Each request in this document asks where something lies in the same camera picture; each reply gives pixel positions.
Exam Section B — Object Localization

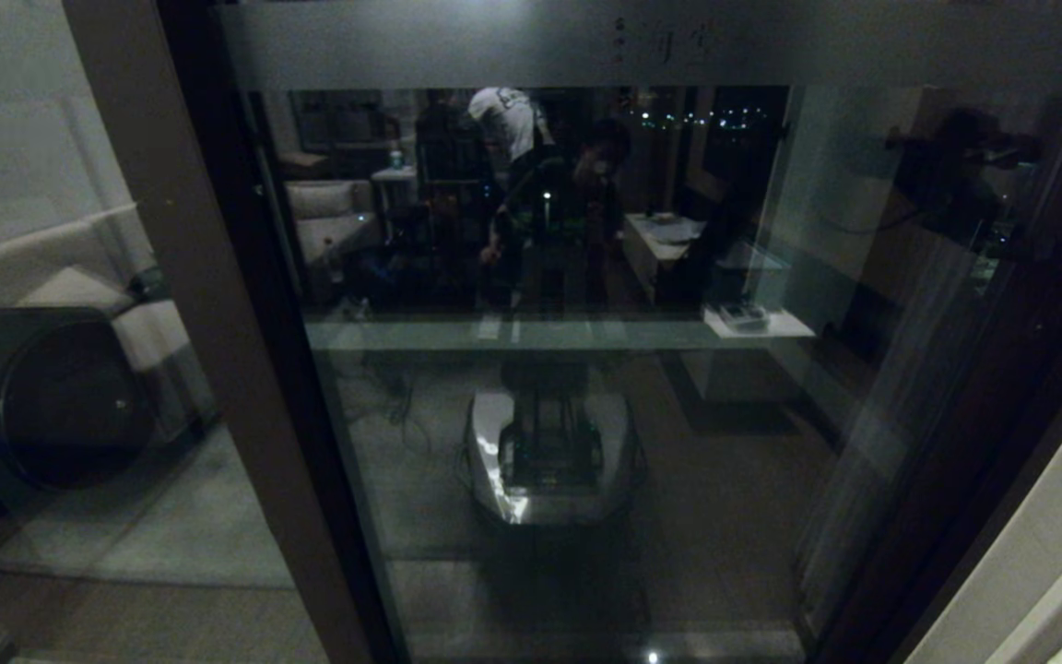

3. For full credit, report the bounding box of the brown framed sliding glass door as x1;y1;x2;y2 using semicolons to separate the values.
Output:
158;0;1062;664

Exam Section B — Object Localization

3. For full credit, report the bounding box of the brown framed fixed glass panel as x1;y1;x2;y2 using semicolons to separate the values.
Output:
0;0;375;664

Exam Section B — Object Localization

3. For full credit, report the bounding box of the grey rug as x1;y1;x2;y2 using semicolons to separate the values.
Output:
0;422;298;587

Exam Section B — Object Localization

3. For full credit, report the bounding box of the light grey sofa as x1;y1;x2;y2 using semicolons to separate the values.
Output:
0;201;216;445

